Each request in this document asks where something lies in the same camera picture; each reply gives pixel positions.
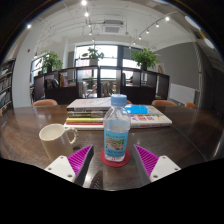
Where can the ceiling air conditioner unit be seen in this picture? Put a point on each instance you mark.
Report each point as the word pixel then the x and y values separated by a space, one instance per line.
pixel 112 28

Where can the cream ceramic mug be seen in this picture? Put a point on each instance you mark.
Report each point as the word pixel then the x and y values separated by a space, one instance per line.
pixel 55 141

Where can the large flat white book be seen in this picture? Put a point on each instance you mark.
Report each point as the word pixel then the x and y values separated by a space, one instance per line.
pixel 83 127

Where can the tall bookshelf with books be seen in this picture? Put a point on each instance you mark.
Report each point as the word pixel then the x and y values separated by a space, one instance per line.
pixel 6 86

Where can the yellow-spined book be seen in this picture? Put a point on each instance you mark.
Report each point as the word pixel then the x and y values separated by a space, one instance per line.
pixel 83 119

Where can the dark-spined book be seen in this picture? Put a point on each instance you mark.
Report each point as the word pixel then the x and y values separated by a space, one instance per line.
pixel 85 114

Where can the potted green plant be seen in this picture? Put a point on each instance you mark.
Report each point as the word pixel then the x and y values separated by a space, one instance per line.
pixel 51 60
pixel 93 54
pixel 145 58

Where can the low dark shelf unit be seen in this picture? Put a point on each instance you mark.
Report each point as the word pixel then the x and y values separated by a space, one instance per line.
pixel 133 95

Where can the thick book with blue cover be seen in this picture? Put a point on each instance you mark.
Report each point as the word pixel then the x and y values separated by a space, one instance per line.
pixel 150 118

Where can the white wall radiator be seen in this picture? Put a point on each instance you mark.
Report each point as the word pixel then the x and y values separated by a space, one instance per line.
pixel 182 93

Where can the red-spined thin book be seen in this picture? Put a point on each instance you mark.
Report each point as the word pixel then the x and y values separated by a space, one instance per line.
pixel 83 123

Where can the white-covered book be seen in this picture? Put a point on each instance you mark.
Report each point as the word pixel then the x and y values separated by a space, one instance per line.
pixel 88 104

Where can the ceiling lights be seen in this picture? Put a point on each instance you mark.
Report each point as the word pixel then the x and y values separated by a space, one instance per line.
pixel 84 2

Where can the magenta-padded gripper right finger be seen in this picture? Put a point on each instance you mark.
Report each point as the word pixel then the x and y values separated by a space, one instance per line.
pixel 160 166

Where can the flat round red coaster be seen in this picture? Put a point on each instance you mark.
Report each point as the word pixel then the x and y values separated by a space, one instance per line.
pixel 104 161

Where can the clear blue-capped water bottle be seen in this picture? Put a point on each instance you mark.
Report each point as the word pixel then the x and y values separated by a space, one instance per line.
pixel 116 133

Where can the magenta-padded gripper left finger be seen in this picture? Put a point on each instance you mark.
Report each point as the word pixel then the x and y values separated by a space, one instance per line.
pixel 63 166

